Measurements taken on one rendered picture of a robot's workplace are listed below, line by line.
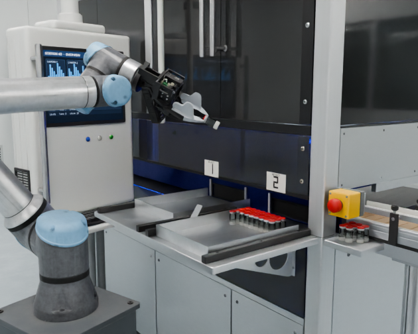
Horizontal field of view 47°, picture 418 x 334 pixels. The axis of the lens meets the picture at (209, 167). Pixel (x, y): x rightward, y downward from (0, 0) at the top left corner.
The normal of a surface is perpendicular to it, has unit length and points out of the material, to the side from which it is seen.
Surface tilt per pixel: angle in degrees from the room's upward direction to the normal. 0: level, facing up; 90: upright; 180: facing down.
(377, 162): 90
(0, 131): 90
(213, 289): 90
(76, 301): 72
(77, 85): 65
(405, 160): 90
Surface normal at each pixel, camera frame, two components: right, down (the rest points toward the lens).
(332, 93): 0.61, 0.13
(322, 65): -0.79, 0.10
